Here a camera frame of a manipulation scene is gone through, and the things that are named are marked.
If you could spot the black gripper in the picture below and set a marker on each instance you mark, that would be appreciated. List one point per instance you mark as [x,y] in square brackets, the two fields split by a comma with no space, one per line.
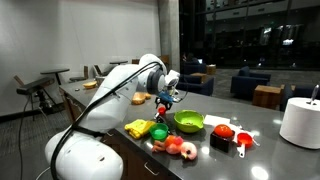
[165,102]

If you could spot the small orange measuring cup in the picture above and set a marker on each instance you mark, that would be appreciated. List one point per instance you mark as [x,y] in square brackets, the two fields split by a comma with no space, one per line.
[162,110]

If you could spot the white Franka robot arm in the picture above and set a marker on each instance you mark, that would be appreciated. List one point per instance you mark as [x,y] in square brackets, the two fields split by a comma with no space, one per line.
[110,96]

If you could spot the small green bowl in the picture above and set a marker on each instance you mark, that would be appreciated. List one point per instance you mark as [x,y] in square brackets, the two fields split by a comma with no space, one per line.
[159,131]

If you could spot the lime green bowl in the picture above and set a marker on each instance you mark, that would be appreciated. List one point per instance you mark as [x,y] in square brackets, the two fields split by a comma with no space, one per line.
[189,121]

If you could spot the wooden toy figure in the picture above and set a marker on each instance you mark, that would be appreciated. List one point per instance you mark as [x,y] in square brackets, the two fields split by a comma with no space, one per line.
[148,96]

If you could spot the pink flamingo plush toy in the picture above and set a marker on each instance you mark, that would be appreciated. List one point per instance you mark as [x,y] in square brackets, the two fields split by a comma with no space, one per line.
[175,147]

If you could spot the wooden box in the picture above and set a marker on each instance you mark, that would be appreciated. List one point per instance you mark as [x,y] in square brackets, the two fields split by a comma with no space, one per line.
[211,69]

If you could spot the dark wood counter cabinet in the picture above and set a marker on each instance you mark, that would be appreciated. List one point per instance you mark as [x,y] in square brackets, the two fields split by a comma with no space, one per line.
[136,160]

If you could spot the round black table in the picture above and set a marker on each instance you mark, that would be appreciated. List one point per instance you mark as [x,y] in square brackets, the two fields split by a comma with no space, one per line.
[55,71]
[118,62]

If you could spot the black box with orange dome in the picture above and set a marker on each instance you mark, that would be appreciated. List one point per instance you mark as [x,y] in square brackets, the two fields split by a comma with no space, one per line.
[222,135]

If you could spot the metal pan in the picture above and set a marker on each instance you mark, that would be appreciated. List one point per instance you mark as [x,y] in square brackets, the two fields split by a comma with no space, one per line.
[99,80]

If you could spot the wooden chair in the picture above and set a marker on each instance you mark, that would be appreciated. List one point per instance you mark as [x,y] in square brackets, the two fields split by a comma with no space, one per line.
[80,78]
[100,71]

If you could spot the yellow round dish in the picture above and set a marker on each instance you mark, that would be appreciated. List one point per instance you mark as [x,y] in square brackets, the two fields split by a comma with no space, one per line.
[89,85]

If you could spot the blue armchair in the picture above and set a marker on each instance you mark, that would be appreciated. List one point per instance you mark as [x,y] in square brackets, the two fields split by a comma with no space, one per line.
[248,85]

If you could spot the wooden side table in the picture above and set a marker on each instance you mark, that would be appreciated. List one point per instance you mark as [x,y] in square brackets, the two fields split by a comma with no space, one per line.
[266,96]

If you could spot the dark armchair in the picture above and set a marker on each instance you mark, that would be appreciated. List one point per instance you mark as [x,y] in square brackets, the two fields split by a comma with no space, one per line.
[300,90]

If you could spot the white paper towel roll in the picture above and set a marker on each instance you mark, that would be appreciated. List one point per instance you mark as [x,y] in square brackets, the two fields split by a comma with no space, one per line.
[300,123]

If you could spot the metal towel holder rod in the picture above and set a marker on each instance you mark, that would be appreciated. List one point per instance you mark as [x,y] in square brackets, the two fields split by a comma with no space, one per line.
[314,92]

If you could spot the black camera on tripod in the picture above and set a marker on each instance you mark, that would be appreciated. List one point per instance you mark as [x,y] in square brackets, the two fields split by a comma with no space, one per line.
[35,86]

